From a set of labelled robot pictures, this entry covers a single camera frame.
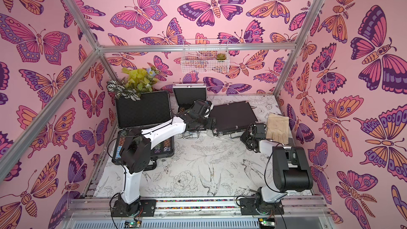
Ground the small green succulent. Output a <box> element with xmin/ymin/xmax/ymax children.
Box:
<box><xmin>216</xmin><ymin>53</ymin><xmax>227</xmax><ymax>61</ymax></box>

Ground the white wire basket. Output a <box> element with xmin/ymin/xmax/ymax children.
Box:
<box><xmin>180</xmin><ymin>38</ymin><xmax>230</xmax><ymax>74</ymax></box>

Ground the black aluminium poker case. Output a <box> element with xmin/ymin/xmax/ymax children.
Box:
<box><xmin>209</xmin><ymin>101</ymin><xmax>258</xmax><ymax>136</ymax></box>

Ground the green artificial plant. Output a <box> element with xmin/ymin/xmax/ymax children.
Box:
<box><xmin>121</xmin><ymin>67</ymin><xmax>159</xmax><ymax>93</ymax></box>

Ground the cream work glove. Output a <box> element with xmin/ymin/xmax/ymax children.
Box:
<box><xmin>266</xmin><ymin>113</ymin><xmax>290</xmax><ymax>145</ymax></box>

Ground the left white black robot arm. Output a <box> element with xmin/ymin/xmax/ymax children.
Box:
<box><xmin>120</xmin><ymin>100</ymin><xmax>216</xmax><ymax>205</ymax></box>

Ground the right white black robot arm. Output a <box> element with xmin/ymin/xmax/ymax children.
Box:
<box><xmin>240</xmin><ymin>123</ymin><xmax>313</xmax><ymax>204</ymax></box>

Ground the striped leaf plant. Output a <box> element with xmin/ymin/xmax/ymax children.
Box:
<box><xmin>107</xmin><ymin>80</ymin><xmax>141</xmax><ymax>101</ymax></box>

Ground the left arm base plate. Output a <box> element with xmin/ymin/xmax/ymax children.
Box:
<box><xmin>111</xmin><ymin>198</ymin><xmax>156</xmax><ymax>217</ymax></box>

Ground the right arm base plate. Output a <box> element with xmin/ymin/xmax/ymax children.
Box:
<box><xmin>236</xmin><ymin>197</ymin><xmax>285</xmax><ymax>216</ymax></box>

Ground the aluminium front rail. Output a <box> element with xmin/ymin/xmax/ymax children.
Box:
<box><xmin>59</xmin><ymin>196</ymin><xmax>336</xmax><ymax>229</ymax></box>

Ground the small silver poker case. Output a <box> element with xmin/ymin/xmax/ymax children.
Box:
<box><xmin>172</xmin><ymin>83</ymin><xmax>207</xmax><ymax>112</ymax></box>

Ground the large black poker case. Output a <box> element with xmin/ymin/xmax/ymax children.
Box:
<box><xmin>111</xmin><ymin>91</ymin><xmax>172</xmax><ymax>165</ymax></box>

